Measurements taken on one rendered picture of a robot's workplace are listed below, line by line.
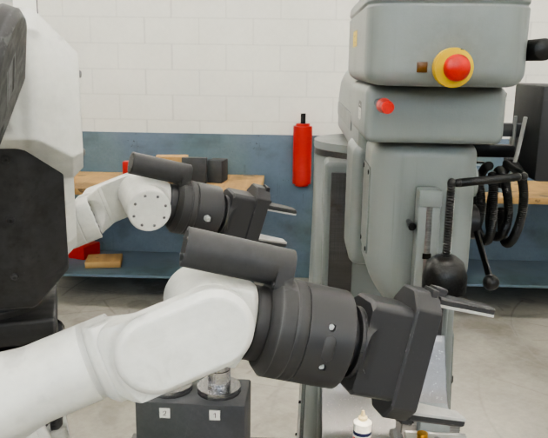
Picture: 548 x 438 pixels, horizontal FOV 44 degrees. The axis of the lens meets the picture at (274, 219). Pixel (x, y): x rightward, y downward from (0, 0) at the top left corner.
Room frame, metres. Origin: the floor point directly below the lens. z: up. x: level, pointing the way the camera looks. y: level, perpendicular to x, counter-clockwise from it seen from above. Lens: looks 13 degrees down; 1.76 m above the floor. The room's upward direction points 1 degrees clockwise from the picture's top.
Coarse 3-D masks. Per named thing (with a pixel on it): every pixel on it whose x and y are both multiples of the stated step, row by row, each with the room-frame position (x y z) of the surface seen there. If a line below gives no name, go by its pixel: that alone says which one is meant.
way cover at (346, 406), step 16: (432, 352) 1.64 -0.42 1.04; (432, 368) 1.62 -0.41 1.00; (432, 384) 1.60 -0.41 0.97; (336, 400) 1.58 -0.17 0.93; (352, 400) 1.58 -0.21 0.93; (368, 400) 1.58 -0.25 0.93; (432, 400) 1.58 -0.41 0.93; (336, 416) 1.55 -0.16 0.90; (352, 416) 1.55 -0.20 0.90; (368, 416) 1.55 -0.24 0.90; (336, 432) 1.53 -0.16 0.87; (352, 432) 1.53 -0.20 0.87; (384, 432) 1.53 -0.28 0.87
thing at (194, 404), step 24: (192, 384) 1.31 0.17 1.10; (240, 384) 1.29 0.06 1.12; (144, 408) 1.23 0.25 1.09; (168, 408) 1.23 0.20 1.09; (192, 408) 1.23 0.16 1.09; (216, 408) 1.22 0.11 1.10; (240, 408) 1.22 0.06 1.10; (144, 432) 1.23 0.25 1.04; (168, 432) 1.23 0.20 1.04; (192, 432) 1.23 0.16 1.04; (216, 432) 1.22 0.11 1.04; (240, 432) 1.22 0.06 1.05
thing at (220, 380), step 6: (216, 372) 1.26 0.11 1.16; (222, 372) 1.26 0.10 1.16; (228, 372) 1.27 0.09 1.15; (210, 378) 1.27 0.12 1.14; (216, 378) 1.26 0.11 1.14; (222, 378) 1.26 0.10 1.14; (228, 378) 1.27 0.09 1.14; (210, 384) 1.27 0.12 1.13; (216, 384) 1.26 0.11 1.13; (222, 384) 1.26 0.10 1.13; (228, 384) 1.27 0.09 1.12
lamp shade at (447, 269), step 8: (432, 256) 1.07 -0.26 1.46; (440, 256) 1.06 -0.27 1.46; (448, 256) 1.06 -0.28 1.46; (456, 256) 1.06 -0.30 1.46; (432, 264) 1.05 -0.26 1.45; (440, 264) 1.04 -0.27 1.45; (448, 264) 1.04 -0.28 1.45; (456, 264) 1.04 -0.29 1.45; (424, 272) 1.06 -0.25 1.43; (432, 272) 1.05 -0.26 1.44; (440, 272) 1.04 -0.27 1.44; (448, 272) 1.04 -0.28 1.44; (456, 272) 1.04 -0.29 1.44; (464, 272) 1.05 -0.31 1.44; (424, 280) 1.06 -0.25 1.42; (432, 280) 1.04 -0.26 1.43; (440, 280) 1.04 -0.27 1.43; (448, 280) 1.03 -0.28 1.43; (456, 280) 1.03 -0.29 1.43; (464, 280) 1.04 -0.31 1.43; (448, 288) 1.03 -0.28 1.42; (456, 288) 1.03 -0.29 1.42; (464, 288) 1.05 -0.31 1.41; (456, 296) 1.03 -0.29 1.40
